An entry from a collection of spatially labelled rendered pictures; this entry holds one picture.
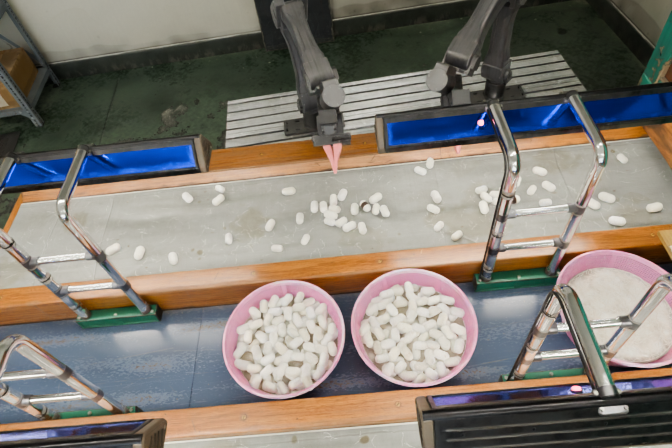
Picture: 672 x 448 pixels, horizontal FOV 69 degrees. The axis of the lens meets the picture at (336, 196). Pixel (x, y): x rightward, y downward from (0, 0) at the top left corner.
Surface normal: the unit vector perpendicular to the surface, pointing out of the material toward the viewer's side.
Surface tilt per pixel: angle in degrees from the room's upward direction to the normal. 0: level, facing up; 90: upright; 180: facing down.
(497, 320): 0
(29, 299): 1
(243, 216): 0
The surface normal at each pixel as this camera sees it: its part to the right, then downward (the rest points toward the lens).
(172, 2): 0.11, 0.76
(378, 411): -0.10, -0.64
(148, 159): -0.01, 0.31
